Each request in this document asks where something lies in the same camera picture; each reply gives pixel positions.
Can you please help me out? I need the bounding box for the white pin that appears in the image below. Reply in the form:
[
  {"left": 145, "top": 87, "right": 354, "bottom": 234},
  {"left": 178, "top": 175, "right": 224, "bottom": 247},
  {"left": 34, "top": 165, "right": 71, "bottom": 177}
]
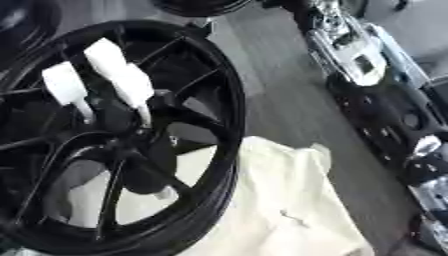
[
  {"left": 108, "top": 63, "right": 158, "bottom": 128},
  {"left": 40, "top": 61, "right": 97, "bottom": 125},
  {"left": 82, "top": 37, "right": 130, "bottom": 80}
]

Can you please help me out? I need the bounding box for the black spoked wheel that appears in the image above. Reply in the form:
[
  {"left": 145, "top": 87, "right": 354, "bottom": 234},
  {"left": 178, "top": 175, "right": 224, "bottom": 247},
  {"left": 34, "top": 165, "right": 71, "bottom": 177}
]
[{"left": 0, "top": 19, "right": 249, "bottom": 256}]

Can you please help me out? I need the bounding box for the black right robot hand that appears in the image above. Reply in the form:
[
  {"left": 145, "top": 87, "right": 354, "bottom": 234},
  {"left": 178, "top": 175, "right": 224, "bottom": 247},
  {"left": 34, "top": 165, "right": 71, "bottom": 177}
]
[{"left": 259, "top": 0, "right": 322, "bottom": 34}]

